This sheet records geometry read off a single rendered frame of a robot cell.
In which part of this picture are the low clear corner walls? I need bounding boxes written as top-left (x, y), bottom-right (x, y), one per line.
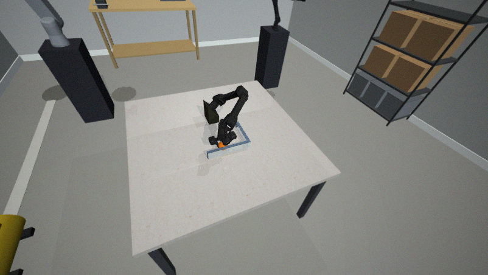
top-left (208, 124), bottom-right (251, 159)

